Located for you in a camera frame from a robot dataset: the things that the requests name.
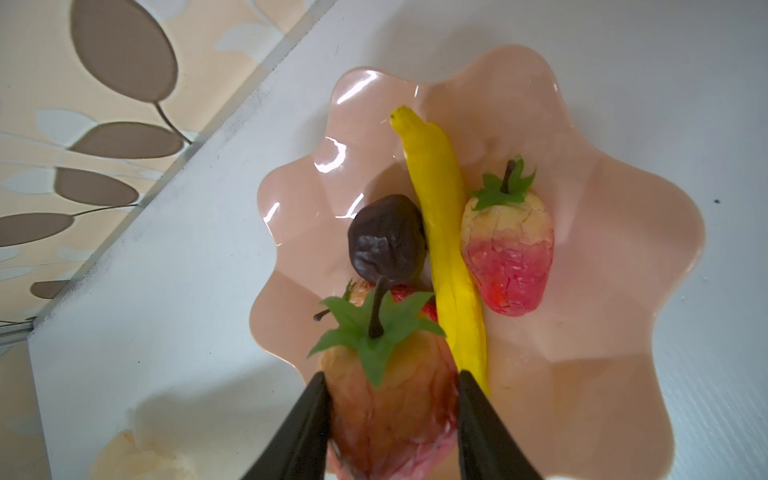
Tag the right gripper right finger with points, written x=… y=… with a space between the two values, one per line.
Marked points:
x=487 y=451

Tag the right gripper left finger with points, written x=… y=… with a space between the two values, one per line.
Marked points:
x=298 y=450

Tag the green yellow pepper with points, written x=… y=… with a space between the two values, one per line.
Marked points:
x=438 y=183

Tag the banana print plastic bag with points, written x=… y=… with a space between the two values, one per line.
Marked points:
x=122 y=459

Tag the pink wavy fruit plate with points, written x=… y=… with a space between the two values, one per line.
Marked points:
x=574 y=381

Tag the dark brown fig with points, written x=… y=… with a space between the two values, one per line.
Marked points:
x=386 y=240

